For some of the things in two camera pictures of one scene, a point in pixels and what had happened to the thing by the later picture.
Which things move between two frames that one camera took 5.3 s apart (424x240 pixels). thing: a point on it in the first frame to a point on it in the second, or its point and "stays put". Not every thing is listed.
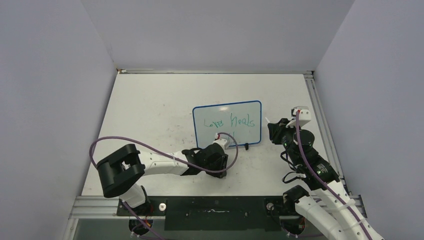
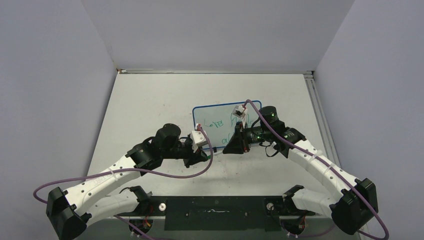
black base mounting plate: (211, 213) stays put
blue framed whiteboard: (243, 119) stays put
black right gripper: (276, 129) to (239, 143)
